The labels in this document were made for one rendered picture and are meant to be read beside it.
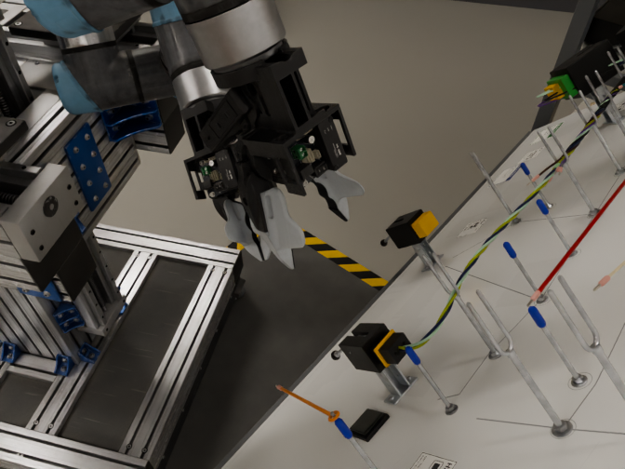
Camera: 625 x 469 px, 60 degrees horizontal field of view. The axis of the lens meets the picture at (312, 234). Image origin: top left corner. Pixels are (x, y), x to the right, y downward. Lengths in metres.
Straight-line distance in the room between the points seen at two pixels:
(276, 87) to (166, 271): 1.55
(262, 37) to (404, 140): 2.37
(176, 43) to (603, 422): 0.61
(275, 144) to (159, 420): 1.29
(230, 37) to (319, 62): 2.94
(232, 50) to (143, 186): 2.19
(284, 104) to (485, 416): 0.35
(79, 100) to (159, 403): 1.04
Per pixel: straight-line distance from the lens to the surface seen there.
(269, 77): 0.44
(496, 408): 0.58
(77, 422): 1.73
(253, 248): 0.73
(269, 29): 0.46
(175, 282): 1.91
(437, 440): 0.59
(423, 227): 0.93
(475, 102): 3.16
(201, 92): 0.71
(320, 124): 0.47
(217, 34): 0.45
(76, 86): 0.82
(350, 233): 2.29
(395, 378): 0.70
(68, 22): 0.52
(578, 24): 1.39
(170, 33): 0.74
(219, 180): 0.69
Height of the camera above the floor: 1.68
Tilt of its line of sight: 48 degrees down
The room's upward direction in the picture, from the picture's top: straight up
